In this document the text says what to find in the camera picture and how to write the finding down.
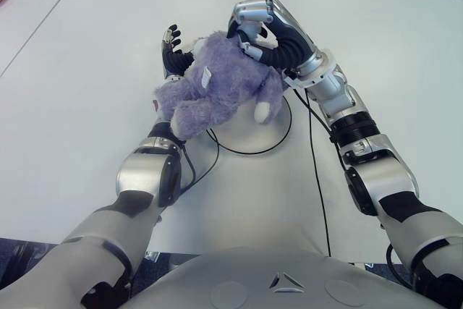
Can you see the robot right hand black silver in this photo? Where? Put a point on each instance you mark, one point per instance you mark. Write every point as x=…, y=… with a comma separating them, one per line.
x=285, y=45

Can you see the robot left hand black silver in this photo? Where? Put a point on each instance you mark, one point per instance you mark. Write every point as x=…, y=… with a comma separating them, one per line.
x=173, y=61

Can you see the purple plush doll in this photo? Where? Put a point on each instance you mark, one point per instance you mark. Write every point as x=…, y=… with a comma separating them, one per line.
x=217, y=84

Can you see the robot right arm silver black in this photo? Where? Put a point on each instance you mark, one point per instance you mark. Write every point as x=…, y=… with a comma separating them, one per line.
x=380, y=164

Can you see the robot left arm silver black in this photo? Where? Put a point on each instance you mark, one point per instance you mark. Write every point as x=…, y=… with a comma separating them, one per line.
x=137, y=186

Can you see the white plate with black rim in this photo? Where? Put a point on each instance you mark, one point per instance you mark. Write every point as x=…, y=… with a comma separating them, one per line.
x=264, y=131

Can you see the grey robot torso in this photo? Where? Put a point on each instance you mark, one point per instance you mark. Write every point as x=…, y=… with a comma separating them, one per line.
x=282, y=287

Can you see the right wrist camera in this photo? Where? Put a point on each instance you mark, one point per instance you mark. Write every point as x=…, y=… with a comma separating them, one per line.
x=291, y=79

